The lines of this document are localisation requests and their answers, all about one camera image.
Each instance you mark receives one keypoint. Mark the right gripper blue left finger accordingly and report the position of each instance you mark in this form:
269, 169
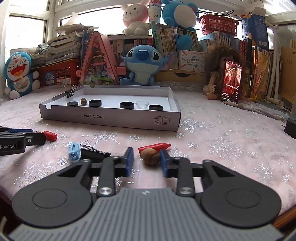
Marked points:
128, 160

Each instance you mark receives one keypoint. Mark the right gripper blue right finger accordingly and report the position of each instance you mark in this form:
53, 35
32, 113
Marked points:
165, 159

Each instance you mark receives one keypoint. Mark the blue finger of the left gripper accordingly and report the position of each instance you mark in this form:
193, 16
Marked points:
20, 130
34, 139

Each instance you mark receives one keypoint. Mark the long red crayon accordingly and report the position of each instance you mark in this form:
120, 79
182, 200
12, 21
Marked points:
156, 147

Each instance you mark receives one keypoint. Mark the brown walnut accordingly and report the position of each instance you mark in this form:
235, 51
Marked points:
150, 157
83, 101

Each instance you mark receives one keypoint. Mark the short red crayon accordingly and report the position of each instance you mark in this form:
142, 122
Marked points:
50, 136

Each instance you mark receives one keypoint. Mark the black binder clip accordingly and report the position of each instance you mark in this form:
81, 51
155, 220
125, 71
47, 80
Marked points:
95, 155
69, 90

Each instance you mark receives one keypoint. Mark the light blue hair clip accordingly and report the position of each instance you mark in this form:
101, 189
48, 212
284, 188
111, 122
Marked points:
74, 152

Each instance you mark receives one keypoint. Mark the small black lid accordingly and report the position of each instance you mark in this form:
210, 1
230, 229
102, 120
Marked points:
155, 107

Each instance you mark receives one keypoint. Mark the large black round lid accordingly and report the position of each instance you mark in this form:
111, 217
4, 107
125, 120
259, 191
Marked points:
72, 103

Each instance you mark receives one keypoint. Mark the white cardboard box tray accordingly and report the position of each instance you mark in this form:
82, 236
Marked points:
110, 113

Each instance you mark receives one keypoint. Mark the black binder clip on box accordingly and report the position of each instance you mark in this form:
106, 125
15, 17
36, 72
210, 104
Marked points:
69, 90

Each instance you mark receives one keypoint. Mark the Doraemon plush toy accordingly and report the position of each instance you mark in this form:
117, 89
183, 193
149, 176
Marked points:
17, 73

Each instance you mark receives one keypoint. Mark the red plastic crate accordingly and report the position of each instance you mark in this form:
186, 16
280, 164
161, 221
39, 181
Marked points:
58, 74

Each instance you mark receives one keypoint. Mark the wooden drawer organiser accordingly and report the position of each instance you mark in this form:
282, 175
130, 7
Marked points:
174, 75

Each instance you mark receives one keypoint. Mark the pink triangular dollhouse toy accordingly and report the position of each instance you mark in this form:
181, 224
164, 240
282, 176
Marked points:
99, 65

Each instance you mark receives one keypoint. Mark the blue Stitch plush toy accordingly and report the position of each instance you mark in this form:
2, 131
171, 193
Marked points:
143, 62

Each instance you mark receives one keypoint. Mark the smartphone with lit screen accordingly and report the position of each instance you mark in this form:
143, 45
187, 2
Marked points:
231, 81

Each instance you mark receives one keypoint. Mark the stack of grey books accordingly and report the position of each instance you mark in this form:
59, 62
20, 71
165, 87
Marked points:
67, 45

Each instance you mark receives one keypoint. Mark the white colourful stationery box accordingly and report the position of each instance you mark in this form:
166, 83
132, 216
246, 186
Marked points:
191, 61

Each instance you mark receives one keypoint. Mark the brown haired doll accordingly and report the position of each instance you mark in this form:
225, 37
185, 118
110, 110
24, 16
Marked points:
215, 59

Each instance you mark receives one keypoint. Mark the white pipe rack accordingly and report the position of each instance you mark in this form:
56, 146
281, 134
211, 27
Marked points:
272, 94

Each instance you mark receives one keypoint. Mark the black power adapter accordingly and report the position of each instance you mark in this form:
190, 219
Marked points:
290, 128

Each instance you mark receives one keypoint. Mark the red plastic basket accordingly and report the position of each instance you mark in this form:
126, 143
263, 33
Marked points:
210, 23

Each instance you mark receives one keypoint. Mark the pink white rabbit plush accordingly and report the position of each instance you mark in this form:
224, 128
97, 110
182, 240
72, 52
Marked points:
135, 19

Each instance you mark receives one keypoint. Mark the blue white round plush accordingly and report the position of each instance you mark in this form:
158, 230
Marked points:
181, 15

